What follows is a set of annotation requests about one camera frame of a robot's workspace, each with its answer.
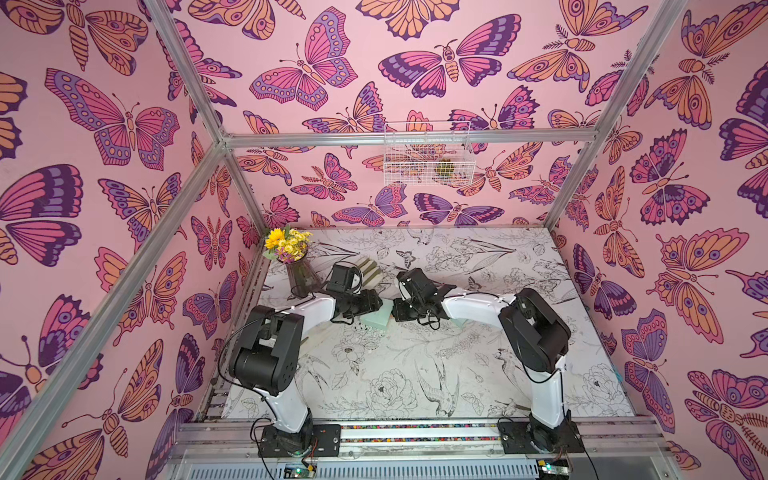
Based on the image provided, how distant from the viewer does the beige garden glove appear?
41.5 inches

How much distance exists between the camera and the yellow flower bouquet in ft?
2.78

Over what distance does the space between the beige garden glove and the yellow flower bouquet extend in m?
Result: 0.26
